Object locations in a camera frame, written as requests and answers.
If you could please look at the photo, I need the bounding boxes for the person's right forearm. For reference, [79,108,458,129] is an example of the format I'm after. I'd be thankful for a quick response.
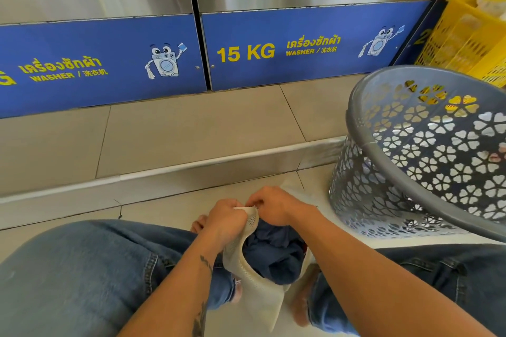
[294,206,497,337]

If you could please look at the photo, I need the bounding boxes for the person's right hand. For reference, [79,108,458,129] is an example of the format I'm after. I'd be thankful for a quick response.
[245,186,318,227]

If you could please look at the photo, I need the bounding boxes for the person's foot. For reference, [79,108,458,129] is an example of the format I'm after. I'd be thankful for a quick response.
[290,266,322,328]
[191,214,208,235]

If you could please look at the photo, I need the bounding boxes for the white mesh laundry bag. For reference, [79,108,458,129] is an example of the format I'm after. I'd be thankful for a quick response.
[221,187,319,333]

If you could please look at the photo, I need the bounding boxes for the person's right foot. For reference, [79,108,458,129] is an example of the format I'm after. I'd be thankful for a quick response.
[290,266,322,328]

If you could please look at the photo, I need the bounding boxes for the white item in yellow basket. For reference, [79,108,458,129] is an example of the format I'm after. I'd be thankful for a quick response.
[475,0,506,21]

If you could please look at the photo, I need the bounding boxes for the blue denim jeans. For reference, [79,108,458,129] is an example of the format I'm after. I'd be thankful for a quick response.
[0,219,506,337]

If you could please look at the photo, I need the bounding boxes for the person's left foot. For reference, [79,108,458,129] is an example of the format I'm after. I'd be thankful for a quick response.
[191,214,208,235]

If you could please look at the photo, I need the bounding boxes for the yellow plastic laundry basket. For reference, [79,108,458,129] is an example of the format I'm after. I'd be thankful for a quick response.
[414,0,506,88]

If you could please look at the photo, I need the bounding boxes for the dark blue garment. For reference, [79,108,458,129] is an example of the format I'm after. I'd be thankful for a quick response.
[242,220,307,286]

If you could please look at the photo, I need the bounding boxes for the person's left forearm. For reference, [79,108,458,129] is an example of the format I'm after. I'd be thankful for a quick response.
[117,230,238,337]

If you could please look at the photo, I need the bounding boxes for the person's left hand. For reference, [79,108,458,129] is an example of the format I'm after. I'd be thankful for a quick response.
[201,199,259,257]

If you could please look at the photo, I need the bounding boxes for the grey perforated laundry basket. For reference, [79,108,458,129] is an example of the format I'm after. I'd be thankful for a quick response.
[329,65,506,243]

